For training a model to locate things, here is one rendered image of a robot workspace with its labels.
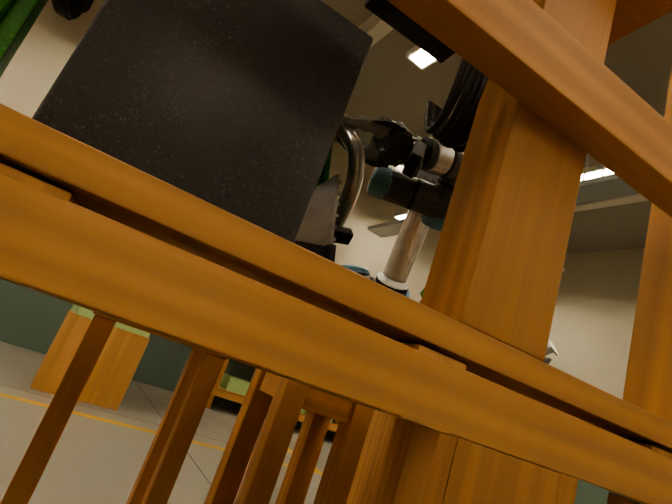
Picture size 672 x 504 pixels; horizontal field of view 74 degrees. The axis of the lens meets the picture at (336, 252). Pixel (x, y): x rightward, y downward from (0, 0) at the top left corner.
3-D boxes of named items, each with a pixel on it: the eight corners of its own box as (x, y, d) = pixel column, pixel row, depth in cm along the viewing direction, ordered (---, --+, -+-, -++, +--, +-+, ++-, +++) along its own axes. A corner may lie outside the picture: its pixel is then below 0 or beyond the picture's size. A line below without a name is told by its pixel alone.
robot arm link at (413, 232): (360, 298, 164) (416, 157, 145) (398, 313, 163) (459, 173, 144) (356, 313, 152) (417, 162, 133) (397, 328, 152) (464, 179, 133)
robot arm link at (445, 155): (442, 182, 97) (461, 148, 93) (425, 177, 95) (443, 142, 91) (428, 166, 102) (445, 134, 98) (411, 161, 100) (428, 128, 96)
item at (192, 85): (50, 177, 60) (159, -10, 69) (253, 266, 71) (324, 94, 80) (23, 127, 44) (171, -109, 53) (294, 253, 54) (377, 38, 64)
